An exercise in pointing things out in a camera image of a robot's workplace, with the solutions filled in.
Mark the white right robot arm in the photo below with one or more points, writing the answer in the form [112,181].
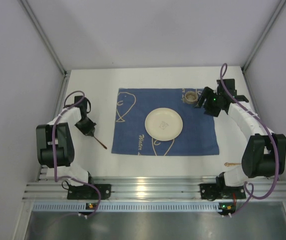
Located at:
[265,152]

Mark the left corner frame post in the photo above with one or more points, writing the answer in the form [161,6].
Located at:
[39,29]

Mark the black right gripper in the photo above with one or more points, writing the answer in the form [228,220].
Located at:
[208,101]

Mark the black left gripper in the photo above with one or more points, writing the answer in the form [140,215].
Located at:
[87,127]

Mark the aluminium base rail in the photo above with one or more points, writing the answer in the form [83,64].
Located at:
[146,189]

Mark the cream ceramic plate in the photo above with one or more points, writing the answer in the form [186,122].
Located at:
[163,124]

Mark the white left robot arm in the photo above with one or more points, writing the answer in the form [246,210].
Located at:
[55,147]

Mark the blue cloth placemat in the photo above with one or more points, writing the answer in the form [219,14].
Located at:
[198,137]

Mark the gold spoon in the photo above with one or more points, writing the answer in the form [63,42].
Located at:
[231,164]

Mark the small glass cup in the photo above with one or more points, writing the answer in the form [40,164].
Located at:
[191,97]

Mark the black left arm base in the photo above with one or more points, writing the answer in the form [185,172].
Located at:
[85,192]

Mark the right corner frame post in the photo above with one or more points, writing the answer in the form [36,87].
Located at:
[281,4]

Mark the corner frame post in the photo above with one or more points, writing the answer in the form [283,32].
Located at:
[39,29]
[281,4]

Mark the slotted cable duct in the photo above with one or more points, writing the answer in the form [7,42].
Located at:
[132,207]

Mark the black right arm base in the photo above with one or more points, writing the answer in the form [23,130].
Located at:
[211,192]

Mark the copper fork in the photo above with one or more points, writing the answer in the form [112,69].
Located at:
[103,145]

